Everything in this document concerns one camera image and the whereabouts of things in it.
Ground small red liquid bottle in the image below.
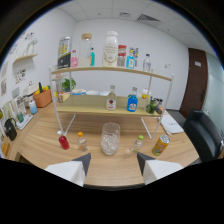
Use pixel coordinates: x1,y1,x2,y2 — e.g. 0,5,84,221
56,130,71,151

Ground small pink bottle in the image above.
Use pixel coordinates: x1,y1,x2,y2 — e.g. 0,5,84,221
70,49,79,69

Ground tall black yellow can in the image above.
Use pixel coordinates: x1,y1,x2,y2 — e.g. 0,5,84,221
57,35,73,70

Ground clear bottle orange cap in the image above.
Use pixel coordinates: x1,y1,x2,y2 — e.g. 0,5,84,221
77,131,89,152

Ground large white milk bottle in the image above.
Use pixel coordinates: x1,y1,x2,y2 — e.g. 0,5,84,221
102,30,119,68

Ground orange storage basket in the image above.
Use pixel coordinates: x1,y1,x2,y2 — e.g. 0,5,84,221
32,88,53,109

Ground white frame wooden shelf rack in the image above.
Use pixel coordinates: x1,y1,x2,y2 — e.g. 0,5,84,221
48,64,175,140

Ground green potted plant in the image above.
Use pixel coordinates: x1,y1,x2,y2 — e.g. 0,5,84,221
61,77,77,93

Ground clear bottle green cap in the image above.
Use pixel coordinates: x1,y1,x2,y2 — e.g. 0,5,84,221
130,134,145,155

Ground black armchair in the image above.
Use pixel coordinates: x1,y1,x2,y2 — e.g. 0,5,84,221
182,109,224,163

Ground clear bottle blue cap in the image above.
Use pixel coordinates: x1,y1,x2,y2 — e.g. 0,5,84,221
142,53,152,73

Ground light blue bottle yellow cap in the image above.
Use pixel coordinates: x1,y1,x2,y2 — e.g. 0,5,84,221
126,49,136,70

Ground instant noodle cup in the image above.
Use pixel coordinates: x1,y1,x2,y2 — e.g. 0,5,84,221
141,87,149,100

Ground white notebook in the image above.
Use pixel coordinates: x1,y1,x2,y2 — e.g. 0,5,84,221
160,114,185,135

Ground multicolour wall poster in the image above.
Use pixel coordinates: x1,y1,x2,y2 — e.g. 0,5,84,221
129,46,140,68

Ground white tray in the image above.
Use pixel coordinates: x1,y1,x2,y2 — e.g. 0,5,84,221
15,113,34,131

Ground white kitchen appliance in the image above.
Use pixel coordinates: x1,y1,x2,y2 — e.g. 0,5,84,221
22,81,39,98

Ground framed picture card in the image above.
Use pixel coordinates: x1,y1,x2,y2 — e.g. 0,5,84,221
14,96,28,116

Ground wooden wall shelf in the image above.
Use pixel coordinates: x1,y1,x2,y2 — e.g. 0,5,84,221
12,53,39,64

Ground yellow orange drink can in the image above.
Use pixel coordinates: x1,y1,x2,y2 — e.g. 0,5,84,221
151,134,171,157

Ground clear bottle red label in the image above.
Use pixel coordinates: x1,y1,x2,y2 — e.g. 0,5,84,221
105,84,118,111

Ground small teal bottle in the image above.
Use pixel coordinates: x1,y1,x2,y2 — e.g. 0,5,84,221
89,47,96,67

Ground brown door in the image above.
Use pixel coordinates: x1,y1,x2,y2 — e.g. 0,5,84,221
179,47,209,119

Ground glass jar of limes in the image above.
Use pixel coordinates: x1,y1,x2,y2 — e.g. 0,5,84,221
145,99,158,115

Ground blue liquid bottle silver cap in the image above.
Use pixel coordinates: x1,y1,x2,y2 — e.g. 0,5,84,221
126,86,139,113

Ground black bag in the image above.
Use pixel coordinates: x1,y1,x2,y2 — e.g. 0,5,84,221
3,117,18,142

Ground green cup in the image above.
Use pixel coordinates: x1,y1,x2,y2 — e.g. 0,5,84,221
16,111,25,124

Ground light blue cup white lid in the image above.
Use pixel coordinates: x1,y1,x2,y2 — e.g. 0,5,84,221
28,99,39,115

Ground ceiling air vent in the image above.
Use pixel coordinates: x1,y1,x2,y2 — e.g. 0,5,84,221
136,13,161,23

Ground glass jar cork lid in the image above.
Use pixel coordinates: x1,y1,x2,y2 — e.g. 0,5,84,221
78,32,94,67

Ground blue rimmed food tub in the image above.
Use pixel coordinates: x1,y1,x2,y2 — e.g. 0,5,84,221
71,88,87,96

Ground clear glass with ice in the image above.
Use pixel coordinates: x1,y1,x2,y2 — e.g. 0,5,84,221
100,121,121,156

